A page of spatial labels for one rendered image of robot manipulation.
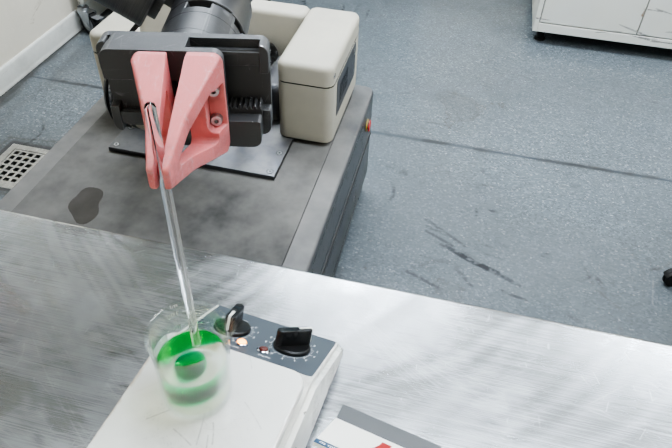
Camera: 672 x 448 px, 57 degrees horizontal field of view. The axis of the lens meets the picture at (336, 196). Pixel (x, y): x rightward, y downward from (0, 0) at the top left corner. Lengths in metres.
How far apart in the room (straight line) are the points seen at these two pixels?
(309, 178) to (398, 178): 0.64
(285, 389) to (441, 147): 1.71
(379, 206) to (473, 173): 0.35
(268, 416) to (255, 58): 0.25
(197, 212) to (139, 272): 0.64
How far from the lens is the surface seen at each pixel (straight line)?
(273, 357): 0.52
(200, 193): 1.36
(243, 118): 0.40
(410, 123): 2.22
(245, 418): 0.47
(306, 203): 1.31
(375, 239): 1.76
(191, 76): 0.36
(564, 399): 0.62
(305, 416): 0.50
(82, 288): 0.69
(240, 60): 0.39
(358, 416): 0.56
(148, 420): 0.48
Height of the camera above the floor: 1.24
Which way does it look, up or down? 41 degrees down
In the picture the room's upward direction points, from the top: 2 degrees clockwise
